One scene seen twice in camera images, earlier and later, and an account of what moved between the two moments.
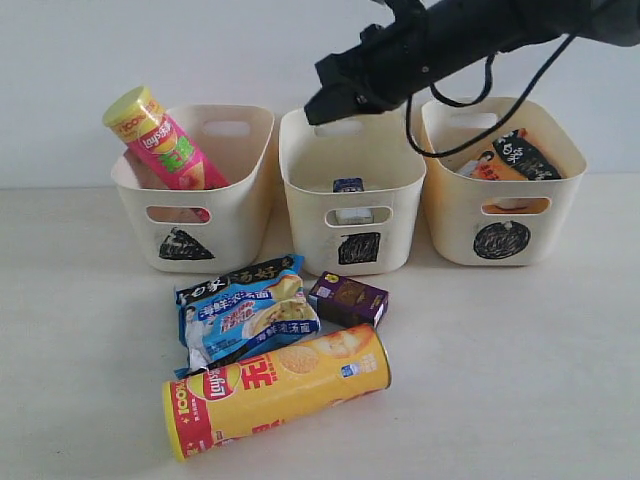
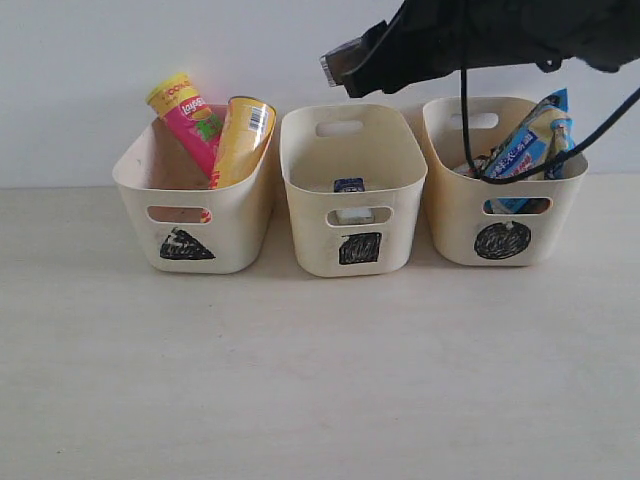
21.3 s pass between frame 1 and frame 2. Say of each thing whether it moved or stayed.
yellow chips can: moved
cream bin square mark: stayed
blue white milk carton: stayed
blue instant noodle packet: moved
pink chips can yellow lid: moved
